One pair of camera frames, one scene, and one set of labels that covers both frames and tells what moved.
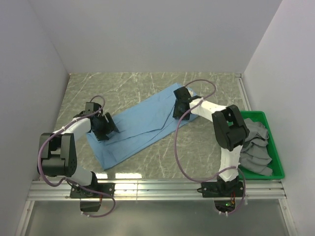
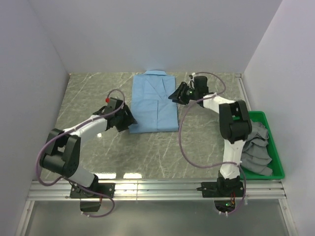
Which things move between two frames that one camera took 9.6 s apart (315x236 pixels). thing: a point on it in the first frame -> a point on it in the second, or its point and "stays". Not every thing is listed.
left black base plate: x=108 y=188 stays
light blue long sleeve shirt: x=139 y=127 -> x=151 y=107
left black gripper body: x=104 y=128 -> x=121 y=123
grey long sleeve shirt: x=255 y=156 stays
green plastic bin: x=278 y=172 stays
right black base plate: x=229 y=189 stays
